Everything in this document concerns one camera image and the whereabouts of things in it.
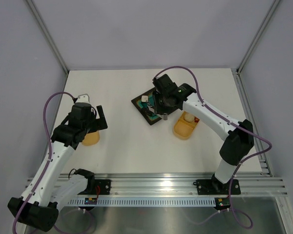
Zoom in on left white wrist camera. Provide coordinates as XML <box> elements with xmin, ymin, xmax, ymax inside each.
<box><xmin>74</xmin><ymin>94</ymin><xmax>90</xmax><ymax>105</ymax></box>

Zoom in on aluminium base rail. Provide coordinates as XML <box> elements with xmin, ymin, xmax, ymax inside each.
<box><xmin>24</xmin><ymin>172</ymin><xmax>288</xmax><ymax>198</ymax></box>

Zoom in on orange lunch box base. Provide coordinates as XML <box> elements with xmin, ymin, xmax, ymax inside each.
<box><xmin>173</xmin><ymin>111</ymin><xmax>199</xmax><ymax>140</ymax></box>

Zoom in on aluminium frame post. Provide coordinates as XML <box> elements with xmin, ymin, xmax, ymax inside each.
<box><xmin>235</xmin><ymin>0</ymin><xmax>283</xmax><ymax>74</ymax></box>
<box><xmin>24</xmin><ymin>0</ymin><xmax>69</xmax><ymax>74</ymax></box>

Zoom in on purple cable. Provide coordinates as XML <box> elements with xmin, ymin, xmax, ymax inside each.
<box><xmin>12</xmin><ymin>91</ymin><xmax>96</xmax><ymax>234</ymax></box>
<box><xmin>152</xmin><ymin>66</ymin><xmax>273</xmax><ymax>231</ymax></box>

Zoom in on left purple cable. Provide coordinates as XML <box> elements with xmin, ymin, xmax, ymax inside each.
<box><xmin>12</xmin><ymin>91</ymin><xmax>96</xmax><ymax>234</ymax></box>

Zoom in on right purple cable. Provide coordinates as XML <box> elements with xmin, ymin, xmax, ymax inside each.
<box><xmin>152</xmin><ymin>66</ymin><xmax>273</xmax><ymax>231</ymax></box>

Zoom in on left aluminium frame post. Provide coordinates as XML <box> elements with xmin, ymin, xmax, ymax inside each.
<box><xmin>24</xmin><ymin>0</ymin><xmax>69</xmax><ymax>74</ymax></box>

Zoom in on white rice ball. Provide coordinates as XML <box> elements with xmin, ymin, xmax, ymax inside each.
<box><xmin>184</xmin><ymin>113</ymin><xmax>195</xmax><ymax>123</ymax></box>

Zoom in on white tofu cube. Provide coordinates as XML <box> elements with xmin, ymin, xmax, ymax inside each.
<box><xmin>141</xmin><ymin>96</ymin><xmax>148</xmax><ymax>103</ymax></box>

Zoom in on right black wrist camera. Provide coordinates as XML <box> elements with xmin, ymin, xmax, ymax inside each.
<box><xmin>152</xmin><ymin>74</ymin><xmax>177</xmax><ymax>94</ymax></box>

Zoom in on orange lunch box lid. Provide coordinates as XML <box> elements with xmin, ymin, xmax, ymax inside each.
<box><xmin>82</xmin><ymin>131</ymin><xmax>100</xmax><ymax>146</ymax></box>

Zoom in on right aluminium frame post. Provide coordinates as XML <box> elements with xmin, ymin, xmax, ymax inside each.
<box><xmin>235</xmin><ymin>0</ymin><xmax>283</xmax><ymax>74</ymax></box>

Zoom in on metal tongs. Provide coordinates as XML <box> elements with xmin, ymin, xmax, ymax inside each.
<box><xmin>161</xmin><ymin>113</ymin><xmax>168</xmax><ymax>120</ymax></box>

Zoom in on white slotted cable duct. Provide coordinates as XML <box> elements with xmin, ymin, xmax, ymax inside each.
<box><xmin>68</xmin><ymin>197</ymin><xmax>216</xmax><ymax>207</ymax></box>

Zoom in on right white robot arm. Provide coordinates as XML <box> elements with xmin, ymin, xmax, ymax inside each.
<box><xmin>153</xmin><ymin>83</ymin><xmax>254</xmax><ymax>193</ymax></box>

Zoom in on black seaweed piece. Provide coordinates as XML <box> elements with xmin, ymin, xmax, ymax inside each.
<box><xmin>142</xmin><ymin>108</ymin><xmax>153</xmax><ymax>117</ymax></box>

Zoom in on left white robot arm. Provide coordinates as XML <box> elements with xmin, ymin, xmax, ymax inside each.
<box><xmin>8</xmin><ymin>102</ymin><xmax>108</xmax><ymax>233</ymax></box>

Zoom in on square teal black plate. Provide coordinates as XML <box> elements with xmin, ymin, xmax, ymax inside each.
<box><xmin>131</xmin><ymin>88</ymin><xmax>162</xmax><ymax>126</ymax></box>

